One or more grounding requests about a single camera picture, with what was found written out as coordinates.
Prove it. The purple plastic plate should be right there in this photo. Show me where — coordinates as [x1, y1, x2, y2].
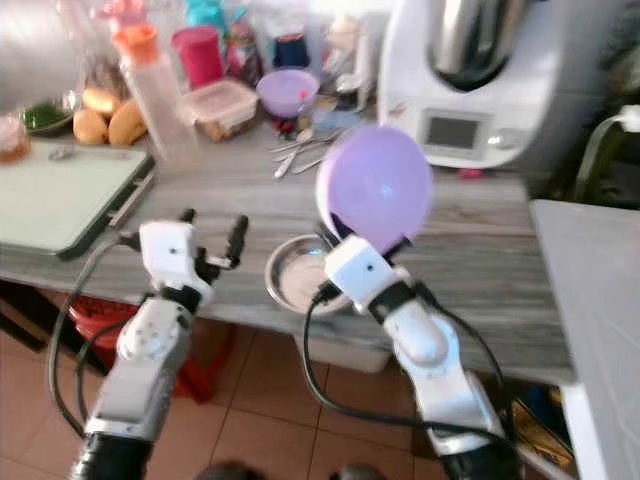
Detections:
[315, 124, 434, 255]

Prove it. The round metal bowl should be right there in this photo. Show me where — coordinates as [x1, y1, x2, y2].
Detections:
[265, 234, 353, 318]

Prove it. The metal spoon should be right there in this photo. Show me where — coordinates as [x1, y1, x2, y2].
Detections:
[290, 142, 347, 175]
[269, 129, 347, 157]
[272, 127, 315, 180]

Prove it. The brown bread roll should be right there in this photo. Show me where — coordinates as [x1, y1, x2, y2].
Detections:
[72, 108, 111, 147]
[108, 98, 149, 148]
[82, 86, 123, 118]

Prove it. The clear plastic food container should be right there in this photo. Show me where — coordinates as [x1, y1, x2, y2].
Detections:
[180, 79, 260, 142]

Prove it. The white plastic box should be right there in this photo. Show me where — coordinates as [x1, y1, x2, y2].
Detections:
[294, 334, 393, 375]

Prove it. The clear bottle with orange cap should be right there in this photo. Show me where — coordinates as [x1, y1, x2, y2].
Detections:
[112, 24, 203, 173]

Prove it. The red plastic bin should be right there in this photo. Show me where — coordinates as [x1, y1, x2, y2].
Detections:
[69, 298, 213, 403]

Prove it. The pale green cutting board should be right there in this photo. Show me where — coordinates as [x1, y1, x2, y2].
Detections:
[0, 140, 157, 262]

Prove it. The purple plastic bowl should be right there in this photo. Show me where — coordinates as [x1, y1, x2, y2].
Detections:
[256, 69, 322, 120]

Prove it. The pink plastic cup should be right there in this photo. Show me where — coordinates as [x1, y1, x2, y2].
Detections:
[171, 26, 224, 90]

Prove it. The green bowl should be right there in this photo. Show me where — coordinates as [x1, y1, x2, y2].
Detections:
[20, 98, 77, 137]

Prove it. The dark blue cup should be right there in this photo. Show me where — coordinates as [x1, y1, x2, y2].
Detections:
[271, 34, 312, 72]

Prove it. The white food processor machine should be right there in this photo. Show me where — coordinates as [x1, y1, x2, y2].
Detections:
[377, 0, 640, 183]

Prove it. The clear tub with orange food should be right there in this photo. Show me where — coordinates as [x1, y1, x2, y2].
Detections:
[0, 114, 32, 164]

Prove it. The teal plastic bottle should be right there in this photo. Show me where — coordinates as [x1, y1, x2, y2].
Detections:
[184, 0, 227, 30]

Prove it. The dark left robot foot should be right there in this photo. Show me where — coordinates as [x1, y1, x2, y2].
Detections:
[194, 459, 267, 480]

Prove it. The dark robot foot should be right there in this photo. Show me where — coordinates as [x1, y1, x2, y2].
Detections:
[194, 459, 267, 480]
[324, 461, 387, 480]

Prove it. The pink plastic toy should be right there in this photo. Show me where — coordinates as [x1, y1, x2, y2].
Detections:
[94, 0, 152, 30]

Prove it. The dark chair back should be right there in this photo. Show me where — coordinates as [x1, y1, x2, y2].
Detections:
[573, 108, 640, 205]

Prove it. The dark right robot foot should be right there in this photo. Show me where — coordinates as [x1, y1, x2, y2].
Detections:
[324, 461, 387, 480]

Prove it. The yellow and black tool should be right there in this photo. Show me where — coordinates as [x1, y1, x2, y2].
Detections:
[508, 394, 578, 473]

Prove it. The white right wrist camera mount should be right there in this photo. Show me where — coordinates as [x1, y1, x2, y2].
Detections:
[323, 236, 407, 312]

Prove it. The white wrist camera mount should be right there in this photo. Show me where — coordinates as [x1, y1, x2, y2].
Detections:
[139, 220, 199, 292]
[323, 236, 407, 312]

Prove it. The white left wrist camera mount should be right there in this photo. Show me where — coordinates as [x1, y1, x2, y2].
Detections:
[139, 220, 199, 292]

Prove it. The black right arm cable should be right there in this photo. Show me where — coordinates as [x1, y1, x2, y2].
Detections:
[300, 282, 523, 451]

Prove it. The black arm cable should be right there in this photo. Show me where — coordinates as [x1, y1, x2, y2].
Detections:
[300, 282, 523, 451]
[46, 232, 143, 441]

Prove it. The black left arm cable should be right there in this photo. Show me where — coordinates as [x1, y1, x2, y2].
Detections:
[46, 232, 143, 441]

